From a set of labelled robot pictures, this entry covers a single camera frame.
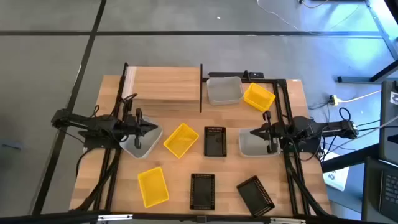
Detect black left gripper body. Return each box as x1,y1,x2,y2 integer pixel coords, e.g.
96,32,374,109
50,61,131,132
124,108,145,150

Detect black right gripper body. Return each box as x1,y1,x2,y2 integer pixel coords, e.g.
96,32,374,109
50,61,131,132
264,110,282,154

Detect white plastic bin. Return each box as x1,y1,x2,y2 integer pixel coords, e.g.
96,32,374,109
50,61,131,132
206,76,244,106
119,115,164,160
238,128,282,158

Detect yellow slotted plastic basket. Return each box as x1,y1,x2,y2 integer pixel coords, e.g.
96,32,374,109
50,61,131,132
163,122,200,159
137,166,170,208
243,82,277,113

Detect black slotted plastic basket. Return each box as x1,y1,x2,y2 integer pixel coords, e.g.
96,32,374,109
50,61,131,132
236,175,276,218
203,126,228,158
189,173,216,211

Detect black mounting plate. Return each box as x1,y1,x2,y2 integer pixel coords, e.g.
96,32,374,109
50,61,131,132
207,70,266,80

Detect white printed paper sheet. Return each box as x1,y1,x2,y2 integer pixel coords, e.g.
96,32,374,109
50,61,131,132
322,167,350,192

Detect black desk support bar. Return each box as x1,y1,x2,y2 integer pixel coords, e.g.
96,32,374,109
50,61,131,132
320,143,382,174

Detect black table foot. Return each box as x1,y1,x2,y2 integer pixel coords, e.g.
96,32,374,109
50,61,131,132
336,58,398,85

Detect dark grey equipment case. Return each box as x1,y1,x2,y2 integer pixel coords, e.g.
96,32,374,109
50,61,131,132
378,80,398,166

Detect black laptop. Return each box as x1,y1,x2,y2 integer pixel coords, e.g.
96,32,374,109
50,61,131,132
361,156,398,223

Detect grey metal table leg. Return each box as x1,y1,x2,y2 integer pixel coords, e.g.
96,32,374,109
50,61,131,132
364,0,398,60

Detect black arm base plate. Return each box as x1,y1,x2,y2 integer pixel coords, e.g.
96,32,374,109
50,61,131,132
82,136,126,151
280,136,322,154

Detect black aluminium frame crossbar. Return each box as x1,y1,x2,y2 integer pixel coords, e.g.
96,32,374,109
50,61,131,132
201,77,287,85

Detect black aluminium frame rails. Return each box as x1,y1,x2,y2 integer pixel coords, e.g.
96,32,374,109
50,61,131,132
91,62,131,215
272,78,312,217

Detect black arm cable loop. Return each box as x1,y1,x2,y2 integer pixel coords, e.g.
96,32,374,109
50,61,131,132
338,106,353,123

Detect black cable bundle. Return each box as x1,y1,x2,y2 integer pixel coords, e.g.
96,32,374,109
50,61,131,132
74,148,122,213
285,158,335,218

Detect silver metal bracket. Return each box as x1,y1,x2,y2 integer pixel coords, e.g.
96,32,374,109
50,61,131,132
97,213,134,222
269,217,307,224

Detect white power cable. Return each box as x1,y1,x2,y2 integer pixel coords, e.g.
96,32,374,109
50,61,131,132
337,90,383,105

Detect grey cable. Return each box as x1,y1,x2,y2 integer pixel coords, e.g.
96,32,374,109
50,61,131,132
322,114,398,156

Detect black floor cable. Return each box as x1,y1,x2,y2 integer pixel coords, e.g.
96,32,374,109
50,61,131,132
353,119,382,129
355,124,382,133

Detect white floor cable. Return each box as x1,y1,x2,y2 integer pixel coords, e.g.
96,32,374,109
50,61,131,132
256,0,315,35

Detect black aluminium frame bar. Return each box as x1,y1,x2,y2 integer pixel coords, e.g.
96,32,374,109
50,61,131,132
0,210,398,224

